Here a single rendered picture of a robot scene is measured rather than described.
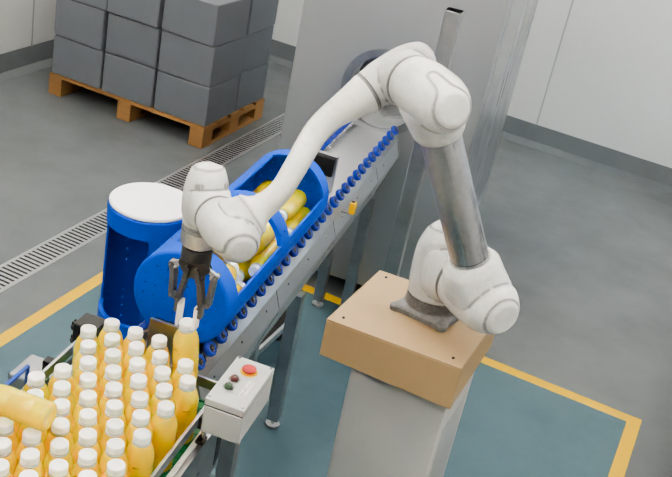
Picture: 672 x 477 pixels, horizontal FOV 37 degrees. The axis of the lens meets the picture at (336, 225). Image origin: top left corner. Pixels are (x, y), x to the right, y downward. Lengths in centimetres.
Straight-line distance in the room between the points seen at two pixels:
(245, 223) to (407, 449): 103
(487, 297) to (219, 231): 74
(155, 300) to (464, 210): 90
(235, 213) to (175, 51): 420
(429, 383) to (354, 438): 41
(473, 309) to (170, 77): 414
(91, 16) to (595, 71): 351
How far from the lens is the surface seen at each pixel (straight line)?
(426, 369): 269
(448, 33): 374
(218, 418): 243
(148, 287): 280
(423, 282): 277
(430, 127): 227
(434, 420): 288
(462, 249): 253
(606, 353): 527
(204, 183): 232
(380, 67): 241
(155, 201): 339
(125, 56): 660
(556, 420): 464
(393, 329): 276
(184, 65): 636
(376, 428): 297
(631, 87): 751
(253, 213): 223
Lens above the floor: 255
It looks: 26 degrees down
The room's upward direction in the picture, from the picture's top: 12 degrees clockwise
